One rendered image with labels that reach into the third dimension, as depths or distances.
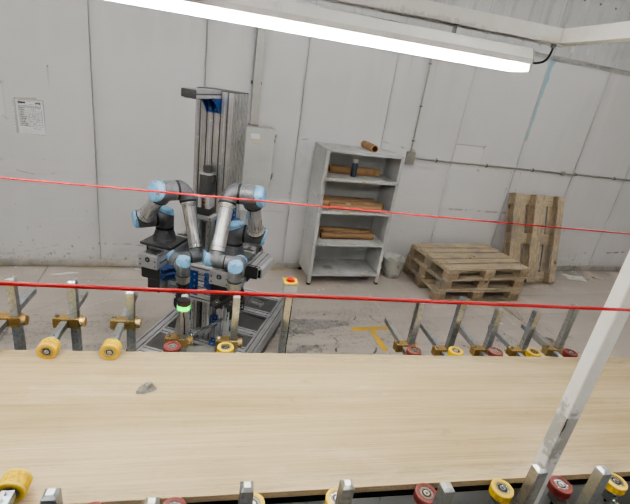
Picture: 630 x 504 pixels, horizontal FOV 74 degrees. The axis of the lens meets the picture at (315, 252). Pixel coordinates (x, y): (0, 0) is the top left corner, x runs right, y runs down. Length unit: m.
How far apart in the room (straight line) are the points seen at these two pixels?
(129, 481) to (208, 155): 1.92
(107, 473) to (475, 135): 5.14
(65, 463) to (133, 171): 3.42
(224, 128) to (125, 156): 2.06
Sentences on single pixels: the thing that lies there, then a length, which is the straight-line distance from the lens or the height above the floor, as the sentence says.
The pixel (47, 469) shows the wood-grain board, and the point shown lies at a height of 0.90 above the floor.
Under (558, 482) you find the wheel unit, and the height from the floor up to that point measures 0.91.
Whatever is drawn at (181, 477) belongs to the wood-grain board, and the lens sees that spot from 1.64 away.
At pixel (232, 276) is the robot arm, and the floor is 1.20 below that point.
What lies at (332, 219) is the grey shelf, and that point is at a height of 0.66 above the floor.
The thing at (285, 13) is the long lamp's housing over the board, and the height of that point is 2.34.
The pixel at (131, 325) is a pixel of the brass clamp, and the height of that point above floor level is 0.95.
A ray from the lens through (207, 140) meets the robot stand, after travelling 2.85.
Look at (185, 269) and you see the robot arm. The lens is 2.40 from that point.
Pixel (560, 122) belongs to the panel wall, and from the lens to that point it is 6.56.
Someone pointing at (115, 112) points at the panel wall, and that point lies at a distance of 4.64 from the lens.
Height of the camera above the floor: 2.16
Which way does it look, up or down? 22 degrees down
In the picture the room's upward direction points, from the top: 9 degrees clockwise
